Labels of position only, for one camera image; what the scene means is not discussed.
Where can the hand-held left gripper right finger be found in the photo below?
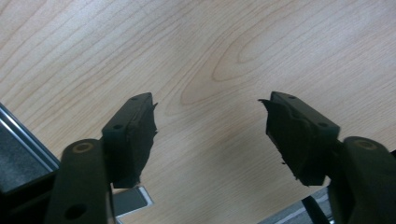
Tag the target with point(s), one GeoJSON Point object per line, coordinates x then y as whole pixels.
{"type": "Point", "coordinates": [299, 143]}

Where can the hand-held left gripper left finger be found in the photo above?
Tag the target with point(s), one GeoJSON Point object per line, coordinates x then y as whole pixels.
{"type": "Point", "coordinates": [130, 146]}

